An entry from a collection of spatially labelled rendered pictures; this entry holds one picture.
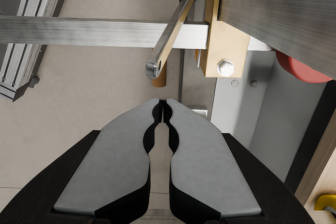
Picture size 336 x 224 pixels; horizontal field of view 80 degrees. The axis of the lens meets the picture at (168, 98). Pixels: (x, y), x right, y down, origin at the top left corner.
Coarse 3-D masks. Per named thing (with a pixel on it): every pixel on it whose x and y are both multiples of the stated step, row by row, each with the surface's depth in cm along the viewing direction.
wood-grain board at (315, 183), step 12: (324, 132) 30; (324, 144) 30; (312, 156) 33; (324, 156) 30; (312, 168) 33; (324, 168) 30; (312, 180) 33; (324, 180) 32; (300, 192) 35; (312, 192) 33; (324, 192) 33; (312, 204) 34
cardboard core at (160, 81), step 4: (152, 48) 106; (164, 64) 109; (164, 68) 110; (160, 72) 110; (164, 72) 112; (160, 76) 111; (164, 76) 113; (152, 80) 115; (156, 80) 113; (160, 80) 112; (164, 80) 114; (152, 84) 116; (156, 84) 114; (160, 84) 114; (164, 84) 115
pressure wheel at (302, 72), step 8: (280, 56) 24; (288, 56) 22; (280, 64) 25; (288, 64) 22; (296, 64) 22; (304, 64) 22; (296, 72) 23; (304, 72) 23; (312, 72) 23; (320, 72) 23; (304, 80) 23; (312, 80) 23; (320, 80) 23; (328, 80) 23
